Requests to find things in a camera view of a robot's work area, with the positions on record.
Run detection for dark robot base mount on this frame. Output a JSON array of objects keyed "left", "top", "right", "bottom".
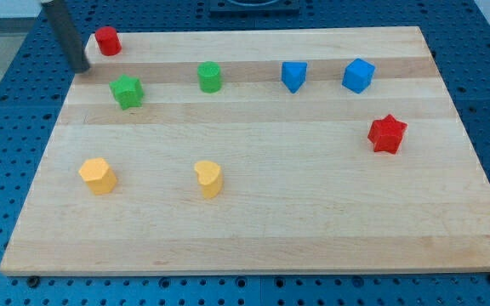
[{"left": 208, "top": 0, "right": 300, "bottom": 16}]

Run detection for blue triangular prism block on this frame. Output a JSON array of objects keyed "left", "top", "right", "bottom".
[{"left": 281, "top": 61, "right": 308, "bottom": 94}]

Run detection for wooden board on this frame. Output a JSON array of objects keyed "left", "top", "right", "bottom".
[{"left": 0, "top": 26, "right": 490, "bottom": 276}]

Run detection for yellow heart block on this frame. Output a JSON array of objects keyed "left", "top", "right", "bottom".
[{"left": 194, "top": 160, "right": 224, "bottom": 199}]

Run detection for red star block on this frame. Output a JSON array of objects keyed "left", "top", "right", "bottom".
[{"left": 367, "top": 114, "right": 407, "bottom": 155}]

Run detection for green star block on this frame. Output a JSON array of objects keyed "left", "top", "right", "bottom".
[{"left": 109, "top": 74, "right": 144, "bottom": 110}]

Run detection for green cylinder block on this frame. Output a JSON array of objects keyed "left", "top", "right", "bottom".
[{"left": 197, "top": 61, "right": 222, "bottom": 94}]

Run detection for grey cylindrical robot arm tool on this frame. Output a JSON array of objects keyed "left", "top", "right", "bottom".
[{"left": 39, "top": 0, "right": 90, "bottom": 74}]

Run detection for yellow hexagon block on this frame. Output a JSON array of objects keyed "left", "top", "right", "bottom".
[{"left": 78, "top": 157, "right": 117, "bottom": 196}]

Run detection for blue cube block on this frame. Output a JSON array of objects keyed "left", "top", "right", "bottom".
[{"left": 342, "top": 59, "right": 376, "bottom": 94}]

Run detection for red cylinder block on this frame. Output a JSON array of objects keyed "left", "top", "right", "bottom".
[{"left": 94, "top": 26, "right": 122, "bottom": 56}]

